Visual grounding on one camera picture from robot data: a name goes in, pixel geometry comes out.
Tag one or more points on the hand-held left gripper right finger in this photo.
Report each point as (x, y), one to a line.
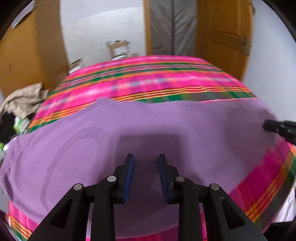
(161, 178)

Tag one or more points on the small cardboard box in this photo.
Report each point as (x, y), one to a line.
(75, 66)

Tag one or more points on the pink plaid bed sheet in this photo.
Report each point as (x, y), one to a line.
(150, 78)

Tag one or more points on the large cardboard box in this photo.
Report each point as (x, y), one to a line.
(119, 47)

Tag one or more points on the grey plastic zip curtain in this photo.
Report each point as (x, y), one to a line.
(173, 25)

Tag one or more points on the grey parcel bag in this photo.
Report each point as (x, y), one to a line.
(124, 56)

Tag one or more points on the floral cloth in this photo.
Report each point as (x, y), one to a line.
(25, 99)

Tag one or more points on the wooden door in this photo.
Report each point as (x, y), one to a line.
(222, 34)

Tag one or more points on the purple fleece garment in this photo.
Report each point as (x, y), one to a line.
(138, 129)

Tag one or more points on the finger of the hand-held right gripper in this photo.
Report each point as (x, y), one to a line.
(274, 126)

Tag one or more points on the wooden wardrobe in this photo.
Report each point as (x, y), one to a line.
(23, 51)

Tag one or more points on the wooden door frame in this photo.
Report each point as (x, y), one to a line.
(147, 25)

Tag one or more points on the black cloth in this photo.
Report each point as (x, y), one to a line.
(7, 127)

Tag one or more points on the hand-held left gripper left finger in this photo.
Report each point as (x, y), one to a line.
(129, 178)

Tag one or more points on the green white packets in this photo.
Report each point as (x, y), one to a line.
(22, 124)

